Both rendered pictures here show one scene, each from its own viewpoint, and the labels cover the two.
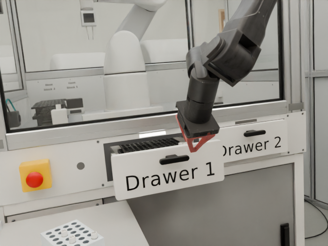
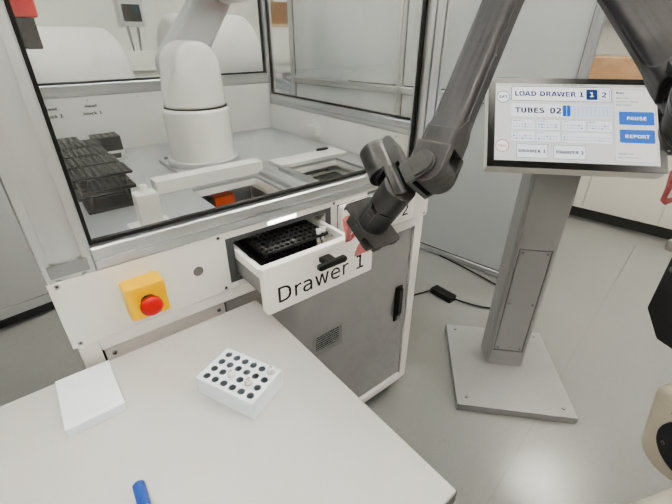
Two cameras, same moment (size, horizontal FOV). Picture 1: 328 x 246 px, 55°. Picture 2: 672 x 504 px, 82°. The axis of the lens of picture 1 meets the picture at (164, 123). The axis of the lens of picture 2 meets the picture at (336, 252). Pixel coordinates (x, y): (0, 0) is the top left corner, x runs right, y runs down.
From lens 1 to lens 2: 0.33 m
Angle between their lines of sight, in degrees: 29
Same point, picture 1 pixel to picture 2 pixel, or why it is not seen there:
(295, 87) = not seen: hidden behind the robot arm
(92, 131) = (210, 225)
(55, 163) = (165, 274)
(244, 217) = (366, 288)
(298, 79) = not seen: hidden behind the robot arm
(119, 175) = (271, 288)
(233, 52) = (443, 173)
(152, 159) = (305, 264)
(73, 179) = (190, 289)
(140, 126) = (268, 211)
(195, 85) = (390, 201)
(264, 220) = (383, 286)
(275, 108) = not seen: hidden behind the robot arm
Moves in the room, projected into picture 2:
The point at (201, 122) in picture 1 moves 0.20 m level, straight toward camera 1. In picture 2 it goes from (382, 232) to (435, 294)
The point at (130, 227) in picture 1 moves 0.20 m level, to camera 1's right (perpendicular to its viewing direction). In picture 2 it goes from (286, 342) to (372, 318)
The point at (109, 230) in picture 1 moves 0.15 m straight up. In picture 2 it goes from (264, 349) to (256, 288)
